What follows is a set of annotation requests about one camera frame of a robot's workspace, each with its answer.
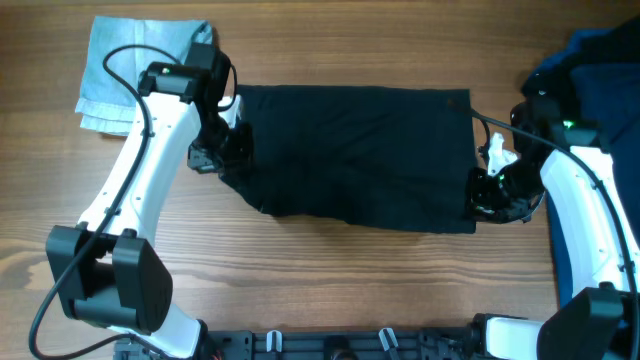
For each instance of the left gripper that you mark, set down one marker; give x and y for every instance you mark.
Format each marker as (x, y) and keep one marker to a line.
(232, 162)

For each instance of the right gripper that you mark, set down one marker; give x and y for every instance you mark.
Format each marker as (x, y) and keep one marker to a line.
(482, 208)

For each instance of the black shorts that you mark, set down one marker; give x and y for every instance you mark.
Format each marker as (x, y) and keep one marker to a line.
(373, 156)

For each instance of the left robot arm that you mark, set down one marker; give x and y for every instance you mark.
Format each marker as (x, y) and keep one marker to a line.
(105, 268)

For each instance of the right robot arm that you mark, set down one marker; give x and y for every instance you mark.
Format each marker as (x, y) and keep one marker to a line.
(600, 322)

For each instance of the dark garment on pile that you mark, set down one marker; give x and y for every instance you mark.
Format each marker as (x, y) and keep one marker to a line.
(596, 77)

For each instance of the folded light blue garment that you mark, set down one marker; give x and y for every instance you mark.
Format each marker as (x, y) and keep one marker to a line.
(104, 103)

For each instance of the blue garment pile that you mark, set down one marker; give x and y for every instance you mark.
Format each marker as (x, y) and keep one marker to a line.
(584, 238)

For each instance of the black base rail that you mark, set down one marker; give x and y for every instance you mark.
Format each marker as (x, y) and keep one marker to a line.
(429, 343)

